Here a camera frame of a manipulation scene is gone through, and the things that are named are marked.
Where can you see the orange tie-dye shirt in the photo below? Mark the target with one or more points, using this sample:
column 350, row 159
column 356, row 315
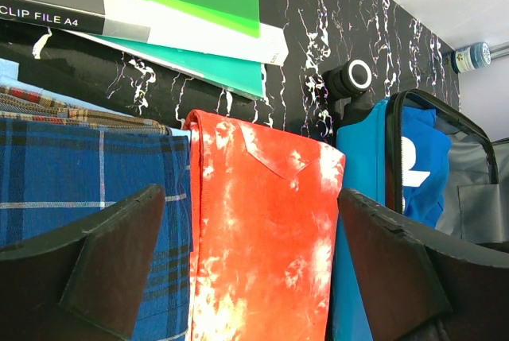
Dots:
column 264, row 216

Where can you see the blue plaid shirt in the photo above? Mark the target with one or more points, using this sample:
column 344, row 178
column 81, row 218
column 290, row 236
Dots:
column 52, row 175

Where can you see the blue capped bottle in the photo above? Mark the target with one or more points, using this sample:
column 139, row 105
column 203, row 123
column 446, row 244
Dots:
column 471, row 58

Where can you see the light blue shirt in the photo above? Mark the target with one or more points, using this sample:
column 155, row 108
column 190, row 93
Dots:
column 9, row 77

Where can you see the aluminium frame rail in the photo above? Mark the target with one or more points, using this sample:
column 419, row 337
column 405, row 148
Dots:
column 499, row 51

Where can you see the teal folder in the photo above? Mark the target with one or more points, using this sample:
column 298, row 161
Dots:
column 242, row 77

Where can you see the white clip file folder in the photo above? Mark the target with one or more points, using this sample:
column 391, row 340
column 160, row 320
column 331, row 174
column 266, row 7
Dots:
column 169, row 23

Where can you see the blue suitcase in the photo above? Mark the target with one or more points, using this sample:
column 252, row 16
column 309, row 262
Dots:
column 369, row 134

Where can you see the blue shirt white letters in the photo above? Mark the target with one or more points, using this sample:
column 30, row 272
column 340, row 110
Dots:
column 425, row 165

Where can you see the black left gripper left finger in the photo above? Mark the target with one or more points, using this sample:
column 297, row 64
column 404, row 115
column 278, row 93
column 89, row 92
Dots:
column 84, row 280

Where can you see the brown plaid shirt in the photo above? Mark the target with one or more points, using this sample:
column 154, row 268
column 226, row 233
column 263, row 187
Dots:
column 17, row 103

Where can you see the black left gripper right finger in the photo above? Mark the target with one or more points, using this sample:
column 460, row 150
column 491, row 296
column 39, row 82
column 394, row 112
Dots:
column 418, row 282

